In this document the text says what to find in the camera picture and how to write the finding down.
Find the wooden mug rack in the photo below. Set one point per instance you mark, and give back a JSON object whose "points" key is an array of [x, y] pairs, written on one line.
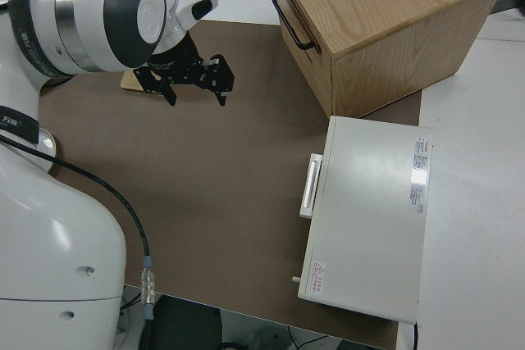
{"points": [[129, 81]]}

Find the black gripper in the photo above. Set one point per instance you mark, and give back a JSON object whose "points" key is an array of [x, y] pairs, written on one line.
{"points": [[176, 65]]}

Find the brown table mat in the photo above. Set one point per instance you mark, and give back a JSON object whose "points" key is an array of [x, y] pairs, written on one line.
{"points": [[205, 182]]}

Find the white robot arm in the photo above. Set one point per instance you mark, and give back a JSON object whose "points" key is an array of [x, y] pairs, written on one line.
{"points": [[61, 223]]}

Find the white toaster oven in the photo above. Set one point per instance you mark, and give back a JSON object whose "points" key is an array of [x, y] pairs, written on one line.
{"points": [[369, 202]]}

